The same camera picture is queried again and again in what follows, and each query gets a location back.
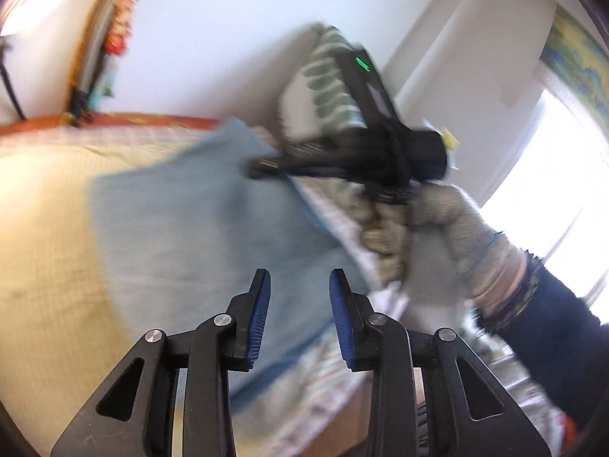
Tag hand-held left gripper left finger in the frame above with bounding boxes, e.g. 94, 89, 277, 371
50, 269, 272, 457

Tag person's right forearm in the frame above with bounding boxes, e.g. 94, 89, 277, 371
471, 246, 604, 439

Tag person's right hand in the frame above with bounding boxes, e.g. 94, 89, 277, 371
359, 183, 524, 305

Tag ring light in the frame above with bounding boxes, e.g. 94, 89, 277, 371
0, 0, 54, 38

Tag striped yellow bed sheet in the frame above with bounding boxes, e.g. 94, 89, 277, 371
0, 126, 239, 391

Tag blue denim pants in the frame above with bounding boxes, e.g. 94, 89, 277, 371
86, 119, 376, 401

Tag window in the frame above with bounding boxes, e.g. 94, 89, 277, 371
480, 86, 609, 308

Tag floral cloth with grey pole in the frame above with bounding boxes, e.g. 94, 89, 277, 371
65, 0, 151, 125

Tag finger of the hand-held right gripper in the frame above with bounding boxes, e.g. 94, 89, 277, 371
247, 136, 382, 182

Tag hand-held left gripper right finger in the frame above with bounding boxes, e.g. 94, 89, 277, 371
328, 269, 553, 457

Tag green leaf print pillow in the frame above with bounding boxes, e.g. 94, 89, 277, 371
278, 24, 381, 146

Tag colourful wall poster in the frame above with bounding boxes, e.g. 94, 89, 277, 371
540, 7, 609, 125

